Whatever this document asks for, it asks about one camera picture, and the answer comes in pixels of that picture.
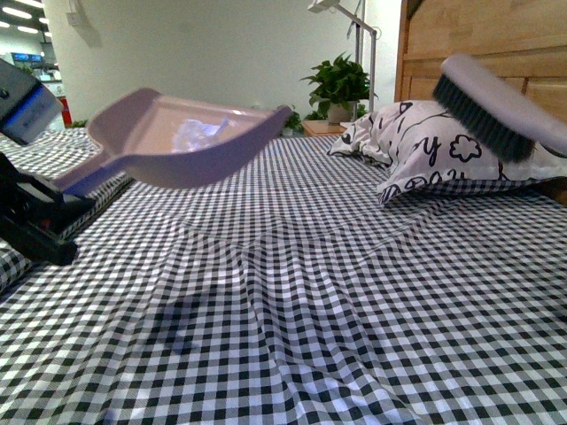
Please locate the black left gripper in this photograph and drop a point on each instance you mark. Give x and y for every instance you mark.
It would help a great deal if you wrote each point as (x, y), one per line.
(34, 213)

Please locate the pink plastic dustpan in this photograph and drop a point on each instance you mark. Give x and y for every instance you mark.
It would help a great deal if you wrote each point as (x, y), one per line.
(171, 142)

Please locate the white tissue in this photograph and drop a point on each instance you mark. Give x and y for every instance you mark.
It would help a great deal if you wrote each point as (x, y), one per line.
(194, 135)

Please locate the grey hand brush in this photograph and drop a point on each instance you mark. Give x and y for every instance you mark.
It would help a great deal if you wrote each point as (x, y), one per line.
(509, 124)

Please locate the black white checkered bedsheet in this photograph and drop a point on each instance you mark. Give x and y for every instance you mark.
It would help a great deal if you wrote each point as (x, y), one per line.
(286, 294)

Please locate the small potted plant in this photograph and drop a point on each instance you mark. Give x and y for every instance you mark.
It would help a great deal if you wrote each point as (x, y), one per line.
(293, 124)

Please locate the far wooden nightstand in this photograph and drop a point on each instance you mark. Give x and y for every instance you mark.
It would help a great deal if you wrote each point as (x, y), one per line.
(321, 128)

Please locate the large potted green plant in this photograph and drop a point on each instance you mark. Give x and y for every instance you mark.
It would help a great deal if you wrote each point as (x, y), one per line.
(338, 85)

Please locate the white floor lamp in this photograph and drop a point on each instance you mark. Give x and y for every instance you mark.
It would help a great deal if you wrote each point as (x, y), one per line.
(359, 25)

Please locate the cartoon print pillow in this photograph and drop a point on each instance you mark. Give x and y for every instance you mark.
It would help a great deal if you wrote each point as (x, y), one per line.
(422, 147)

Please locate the wooden headboard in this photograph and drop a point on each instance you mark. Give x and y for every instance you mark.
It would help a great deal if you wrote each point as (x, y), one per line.
(522, 42)

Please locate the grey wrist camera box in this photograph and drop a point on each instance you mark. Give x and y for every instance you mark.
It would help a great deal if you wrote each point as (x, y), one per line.
(27, 106)

